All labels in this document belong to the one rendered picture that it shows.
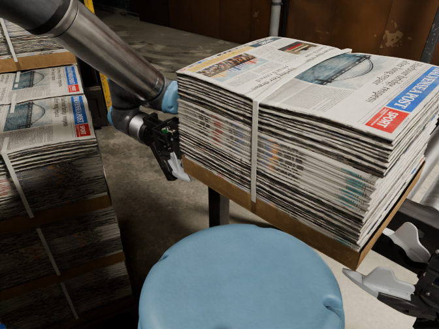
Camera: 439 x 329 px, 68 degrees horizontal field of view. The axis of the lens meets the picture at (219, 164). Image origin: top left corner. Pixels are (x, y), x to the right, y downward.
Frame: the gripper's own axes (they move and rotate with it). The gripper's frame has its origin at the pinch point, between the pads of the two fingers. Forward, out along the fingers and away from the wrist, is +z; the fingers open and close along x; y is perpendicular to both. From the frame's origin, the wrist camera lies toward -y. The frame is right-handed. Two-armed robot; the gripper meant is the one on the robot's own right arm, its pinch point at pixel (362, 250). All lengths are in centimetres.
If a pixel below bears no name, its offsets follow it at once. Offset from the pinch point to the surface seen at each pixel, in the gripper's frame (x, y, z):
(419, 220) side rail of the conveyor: -12.7, -0.1, -4.5
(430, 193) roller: -22.9, -1.6, -3.6
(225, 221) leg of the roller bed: -12, -35, 44
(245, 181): 5.4, 7.6, 19.7
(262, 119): 4.1, 20.1, 17.5
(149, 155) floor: -54, -84, 156
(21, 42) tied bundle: 4, 14, 118
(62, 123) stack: 15, 5, 71
